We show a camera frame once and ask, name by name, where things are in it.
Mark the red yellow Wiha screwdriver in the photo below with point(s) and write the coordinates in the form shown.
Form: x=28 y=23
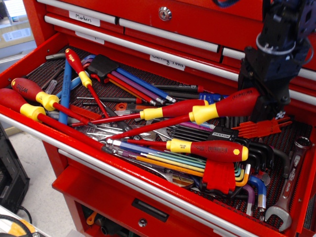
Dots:
x=31 y=91

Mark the red yellow screwdriver front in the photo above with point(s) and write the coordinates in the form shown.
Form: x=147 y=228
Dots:
x=215 y=150

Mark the Cutting Tools label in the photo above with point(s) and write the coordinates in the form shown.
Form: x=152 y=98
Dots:
x=167 y=62

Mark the large red yellow screwdriver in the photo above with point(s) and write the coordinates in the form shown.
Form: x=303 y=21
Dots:
x=238 y=104

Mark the black red precision screwdriver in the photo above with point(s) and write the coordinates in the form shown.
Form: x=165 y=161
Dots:
x=182 y=88

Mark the blue holder hex keys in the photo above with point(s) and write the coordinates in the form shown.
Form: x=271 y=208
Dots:
x=212 y=97

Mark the blue handled tool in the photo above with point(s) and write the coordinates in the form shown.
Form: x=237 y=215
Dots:
x=65 y=93

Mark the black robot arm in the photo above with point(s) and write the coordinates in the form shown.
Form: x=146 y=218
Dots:
x=282 y=49

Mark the Markers label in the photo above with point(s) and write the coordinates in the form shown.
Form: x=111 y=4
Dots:
x=84 y=18

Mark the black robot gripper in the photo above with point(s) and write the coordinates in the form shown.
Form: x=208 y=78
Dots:
x=270 y=75

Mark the red holder colored hex keys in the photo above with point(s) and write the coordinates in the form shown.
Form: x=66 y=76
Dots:
x=216 y=175

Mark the long red yellow screwdriver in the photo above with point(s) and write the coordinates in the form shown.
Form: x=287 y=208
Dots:
x=13 y=100

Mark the red tool chest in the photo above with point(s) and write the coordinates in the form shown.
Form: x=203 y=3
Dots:
x=209 y=41

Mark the small red yellow screwdriver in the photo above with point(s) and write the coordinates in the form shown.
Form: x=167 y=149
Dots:
x=75 y=62

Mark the black equipment box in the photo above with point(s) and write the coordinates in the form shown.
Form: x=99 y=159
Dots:
x=14 y=182

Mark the black holder colored hex keys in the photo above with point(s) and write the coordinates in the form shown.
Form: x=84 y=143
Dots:
x=104 y=69

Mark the red yellow screwdriver middle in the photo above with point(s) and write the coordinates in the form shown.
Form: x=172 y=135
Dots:
x=170 y=111

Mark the orange plastic key holder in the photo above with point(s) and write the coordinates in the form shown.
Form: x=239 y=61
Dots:
x=263 y=128

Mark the silver combination wrench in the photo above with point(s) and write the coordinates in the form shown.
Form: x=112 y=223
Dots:
x=281 y=208

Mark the Tekton black hex key set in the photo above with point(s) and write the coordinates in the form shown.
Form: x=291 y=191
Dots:
x=261 y=155

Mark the silver chest lock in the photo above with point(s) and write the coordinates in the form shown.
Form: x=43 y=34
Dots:
x=164 y=13

